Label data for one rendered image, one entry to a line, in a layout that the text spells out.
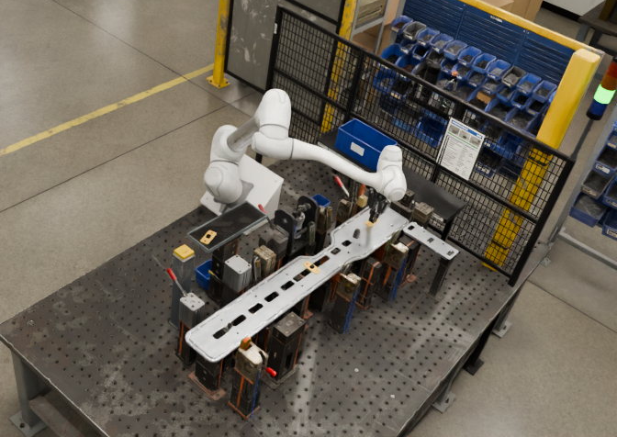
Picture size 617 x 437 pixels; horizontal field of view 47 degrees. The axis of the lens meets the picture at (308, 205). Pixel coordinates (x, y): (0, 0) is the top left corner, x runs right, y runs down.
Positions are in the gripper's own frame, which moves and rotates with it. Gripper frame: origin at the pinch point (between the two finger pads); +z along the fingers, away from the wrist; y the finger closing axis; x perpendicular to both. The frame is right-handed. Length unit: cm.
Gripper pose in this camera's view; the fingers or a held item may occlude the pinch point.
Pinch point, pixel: (374, 216)
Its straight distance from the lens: 351.9
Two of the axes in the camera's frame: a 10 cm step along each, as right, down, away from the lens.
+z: -1.6, 7.7, 6.2
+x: 6.4, -4.0, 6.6
